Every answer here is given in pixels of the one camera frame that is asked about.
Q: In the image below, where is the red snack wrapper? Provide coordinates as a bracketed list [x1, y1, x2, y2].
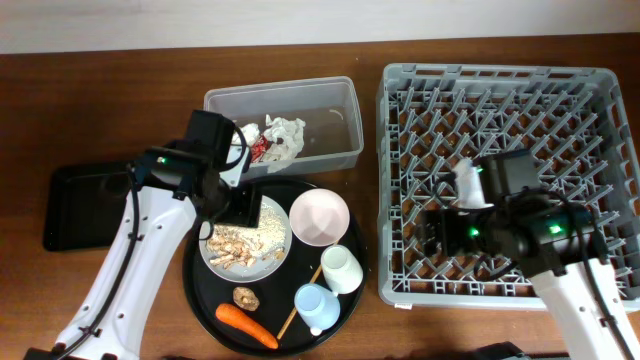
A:
[251, 135, 271, 163]

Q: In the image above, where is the pink bowl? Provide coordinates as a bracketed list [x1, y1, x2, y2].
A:
[289, 188, 350, 247]

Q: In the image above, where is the white tissue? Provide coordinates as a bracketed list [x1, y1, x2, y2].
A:
[240, 114, 306, 162]

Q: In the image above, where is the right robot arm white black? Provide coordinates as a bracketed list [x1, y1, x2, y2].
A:
[419, 150, 639, 359]

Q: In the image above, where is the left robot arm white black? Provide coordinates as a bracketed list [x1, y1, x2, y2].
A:
[25, 110, 260, 359]

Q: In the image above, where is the clear plastic waste bin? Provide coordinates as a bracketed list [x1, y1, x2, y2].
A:
[203, 76, 364, 180]

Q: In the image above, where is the grey dishwasher rack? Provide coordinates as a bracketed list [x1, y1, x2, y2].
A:
[376, 63, 639, 312]

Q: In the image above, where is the grey plate with food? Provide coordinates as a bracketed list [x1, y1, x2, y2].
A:
[199, 196, 292, 283]

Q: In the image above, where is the round black serving tray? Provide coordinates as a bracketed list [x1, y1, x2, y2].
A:
[182, 175, 369, 357]

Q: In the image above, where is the white cup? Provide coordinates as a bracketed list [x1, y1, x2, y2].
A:
[321, 245, 364, 295]

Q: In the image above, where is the orange carrot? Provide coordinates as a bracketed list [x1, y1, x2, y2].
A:
[215, 303, 279, 350]

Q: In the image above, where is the wooden chopstick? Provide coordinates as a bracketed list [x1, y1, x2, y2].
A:
[276, 263, 324, 341]

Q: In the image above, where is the light blue cup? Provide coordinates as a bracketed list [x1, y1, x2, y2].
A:
[294, 283, 341, 332]

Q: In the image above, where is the black rectangular tray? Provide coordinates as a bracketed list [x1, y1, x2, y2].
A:
[42, 160, 184, 253]

